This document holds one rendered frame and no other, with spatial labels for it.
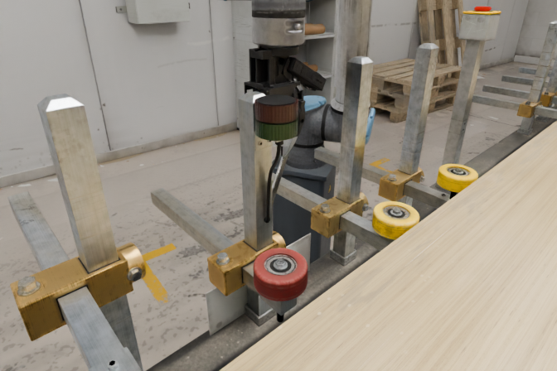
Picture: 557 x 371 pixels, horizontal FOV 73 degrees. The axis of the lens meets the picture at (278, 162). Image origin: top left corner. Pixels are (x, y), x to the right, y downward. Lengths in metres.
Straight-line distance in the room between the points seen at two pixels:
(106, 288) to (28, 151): 2.74
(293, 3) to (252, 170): 0.27
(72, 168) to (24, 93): 2.68
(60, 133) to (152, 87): 2.89
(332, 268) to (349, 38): 0.78
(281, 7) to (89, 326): 0.50
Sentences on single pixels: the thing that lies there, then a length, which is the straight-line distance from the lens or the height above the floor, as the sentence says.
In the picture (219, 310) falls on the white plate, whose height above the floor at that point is 0.75.
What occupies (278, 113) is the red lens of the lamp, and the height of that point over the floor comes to 1.13.
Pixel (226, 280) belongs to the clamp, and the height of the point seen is 0.85.
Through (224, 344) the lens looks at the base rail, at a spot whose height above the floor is 0.70.
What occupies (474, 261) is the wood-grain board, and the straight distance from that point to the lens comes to 0.65.
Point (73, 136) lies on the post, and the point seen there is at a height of 1.14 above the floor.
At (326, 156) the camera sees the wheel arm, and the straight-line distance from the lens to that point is 1.11.
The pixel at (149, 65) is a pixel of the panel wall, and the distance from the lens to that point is 3.27.
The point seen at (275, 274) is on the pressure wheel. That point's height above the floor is 0.91.
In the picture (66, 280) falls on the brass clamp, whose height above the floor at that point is 0.97.
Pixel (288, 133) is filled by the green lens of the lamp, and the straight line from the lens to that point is 0.51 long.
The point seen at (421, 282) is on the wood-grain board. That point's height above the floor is 0.90.
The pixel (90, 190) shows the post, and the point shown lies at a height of 1.07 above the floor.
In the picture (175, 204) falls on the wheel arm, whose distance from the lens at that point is 0.82.
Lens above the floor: 1.27
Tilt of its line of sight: 25 degrees down
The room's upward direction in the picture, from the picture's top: straight up
